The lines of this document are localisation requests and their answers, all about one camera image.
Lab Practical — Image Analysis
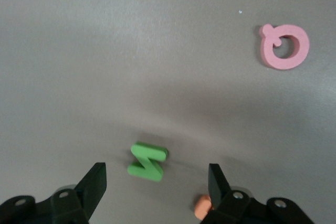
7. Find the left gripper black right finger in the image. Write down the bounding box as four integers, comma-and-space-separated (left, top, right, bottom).
201, 163, 316, 224

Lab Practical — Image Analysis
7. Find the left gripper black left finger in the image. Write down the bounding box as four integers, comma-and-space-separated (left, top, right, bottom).
0, 162, 107, 224

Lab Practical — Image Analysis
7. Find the green foam letter N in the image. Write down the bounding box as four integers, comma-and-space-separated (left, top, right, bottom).
127, 142, 169, 183

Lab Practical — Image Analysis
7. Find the orange foam letter E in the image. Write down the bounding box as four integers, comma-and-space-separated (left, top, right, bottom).
193, 194, 215, 221

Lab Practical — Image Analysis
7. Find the brown table cover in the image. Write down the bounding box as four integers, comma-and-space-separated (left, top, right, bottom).
0, 0, 336, 224

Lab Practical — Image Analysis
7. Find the pink foam letter Q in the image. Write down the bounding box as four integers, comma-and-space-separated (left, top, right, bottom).
258, 23, 310, 71

